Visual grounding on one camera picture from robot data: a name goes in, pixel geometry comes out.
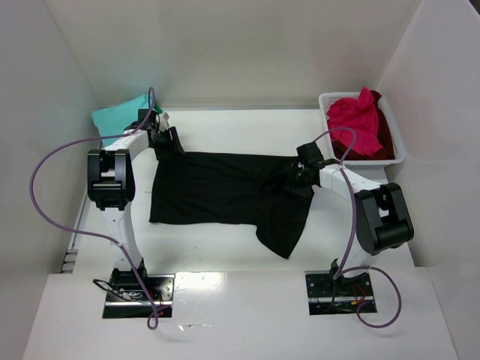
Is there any black t shirt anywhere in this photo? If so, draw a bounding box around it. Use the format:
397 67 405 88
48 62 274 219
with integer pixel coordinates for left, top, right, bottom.
149 152 314 259

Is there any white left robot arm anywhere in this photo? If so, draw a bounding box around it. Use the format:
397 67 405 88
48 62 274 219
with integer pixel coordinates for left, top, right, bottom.
87 109 185 291

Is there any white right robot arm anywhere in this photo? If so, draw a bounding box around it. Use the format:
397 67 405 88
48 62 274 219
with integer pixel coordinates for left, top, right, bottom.
286 142 414 290

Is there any dark red t shirt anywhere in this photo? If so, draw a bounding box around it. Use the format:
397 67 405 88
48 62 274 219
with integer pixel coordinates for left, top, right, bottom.
346 90 395 161

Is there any folded light blue t shirt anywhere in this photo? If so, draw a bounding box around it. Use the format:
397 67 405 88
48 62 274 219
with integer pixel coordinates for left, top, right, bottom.
91 94 149 137

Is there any white plastic basket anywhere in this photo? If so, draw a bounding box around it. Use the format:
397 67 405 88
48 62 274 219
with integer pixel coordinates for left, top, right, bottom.
319 91 404 169

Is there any crumpled pink t shirt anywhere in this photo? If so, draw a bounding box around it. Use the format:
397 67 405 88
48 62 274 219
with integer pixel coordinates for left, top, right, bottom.
326 87 383 158

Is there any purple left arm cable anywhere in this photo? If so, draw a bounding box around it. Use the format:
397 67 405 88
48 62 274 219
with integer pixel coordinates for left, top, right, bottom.
29 86 172 330

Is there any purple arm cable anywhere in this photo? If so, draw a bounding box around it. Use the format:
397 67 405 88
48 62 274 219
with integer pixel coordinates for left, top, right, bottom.
29 86 172 330
313 127 403 329

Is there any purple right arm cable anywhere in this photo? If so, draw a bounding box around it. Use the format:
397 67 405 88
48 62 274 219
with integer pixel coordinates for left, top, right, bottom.
313 127 403 329

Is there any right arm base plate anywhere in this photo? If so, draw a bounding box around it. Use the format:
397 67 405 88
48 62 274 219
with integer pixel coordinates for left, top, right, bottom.
305 271 377 316

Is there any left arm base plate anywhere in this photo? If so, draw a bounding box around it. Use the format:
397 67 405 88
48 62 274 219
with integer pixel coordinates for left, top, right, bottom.
94 274 175 319

